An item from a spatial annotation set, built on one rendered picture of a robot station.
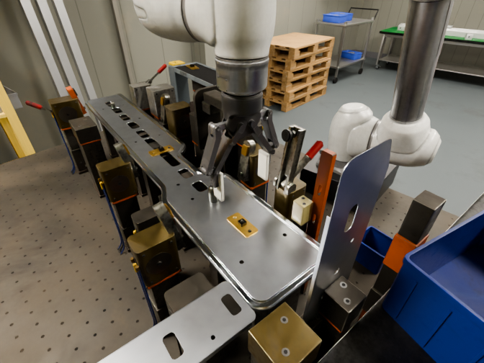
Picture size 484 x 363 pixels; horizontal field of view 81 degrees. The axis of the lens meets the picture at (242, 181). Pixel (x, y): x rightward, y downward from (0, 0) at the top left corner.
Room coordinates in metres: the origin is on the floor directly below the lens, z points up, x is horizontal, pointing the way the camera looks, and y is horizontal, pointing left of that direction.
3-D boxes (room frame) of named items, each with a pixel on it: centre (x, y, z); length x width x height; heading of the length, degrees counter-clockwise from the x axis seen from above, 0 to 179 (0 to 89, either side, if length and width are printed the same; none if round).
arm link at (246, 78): (0.51, 0.00, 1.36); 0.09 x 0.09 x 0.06
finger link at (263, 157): (0.54, -0.05, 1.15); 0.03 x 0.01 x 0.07; 38
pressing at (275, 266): (0.89, 0.30, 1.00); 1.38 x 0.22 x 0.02; 38
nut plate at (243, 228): (0.51, 0.00, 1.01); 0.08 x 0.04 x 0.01; 38
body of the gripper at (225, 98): (0.51, 0.00, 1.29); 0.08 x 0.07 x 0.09; 128
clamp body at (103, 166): (0.71, 0.40, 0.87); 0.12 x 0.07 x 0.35; 128
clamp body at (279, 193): (0.62, -0.14, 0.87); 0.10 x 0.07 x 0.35; 128
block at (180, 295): (0.32, 0.12, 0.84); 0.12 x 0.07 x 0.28; 128
